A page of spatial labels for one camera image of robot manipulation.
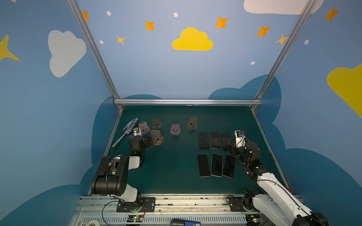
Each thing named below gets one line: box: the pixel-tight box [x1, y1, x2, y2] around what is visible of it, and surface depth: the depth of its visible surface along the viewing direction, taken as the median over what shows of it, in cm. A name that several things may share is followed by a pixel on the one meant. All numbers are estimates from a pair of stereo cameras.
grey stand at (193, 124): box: [187, 116, 198, 130], surface depth 107 cm
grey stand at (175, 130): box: [169, 123, 181, 136], surface depth 104 cm
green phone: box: [196, 153, 211, 178], surface depth 90 cm
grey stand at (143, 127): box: [138, 121, 151, 136], surface depth 103 cm
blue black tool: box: [170, 218, 202, 226], surface depth 67 cm
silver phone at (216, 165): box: [210, 153, 223, 178], surface depth 92 cm
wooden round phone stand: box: [149, 129, 164, 146], surface depth 97 cm
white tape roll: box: [84, 219, 100, 226], surface depth 70 cm
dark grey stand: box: [151, 118, 163, 130], surface depth 107 cm
